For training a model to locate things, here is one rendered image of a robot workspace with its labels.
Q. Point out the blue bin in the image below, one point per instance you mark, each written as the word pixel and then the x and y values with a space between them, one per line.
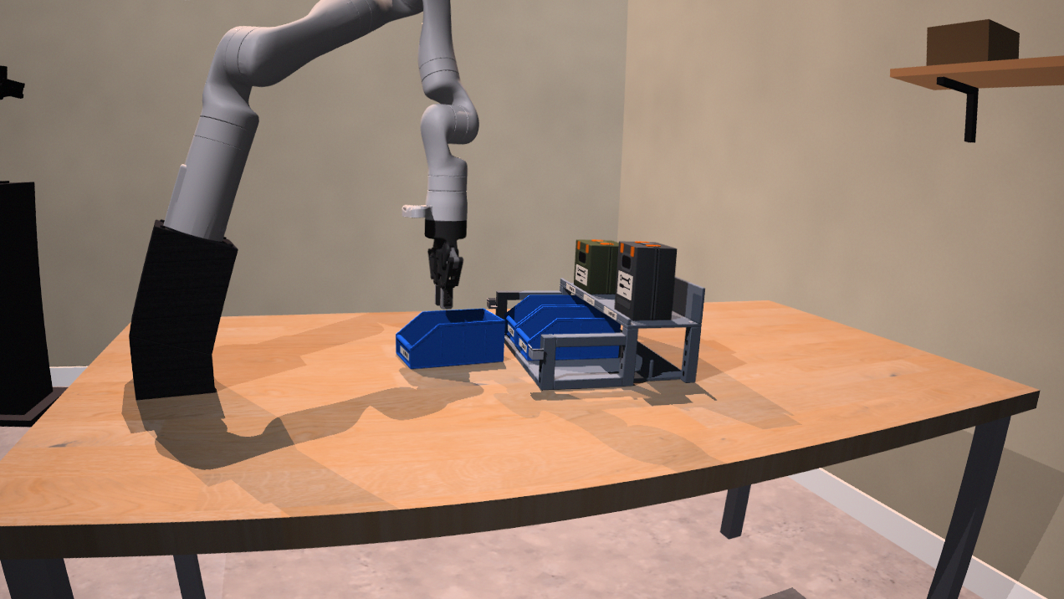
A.
pixel 452 338
pixel 567 320
pixel 525 308

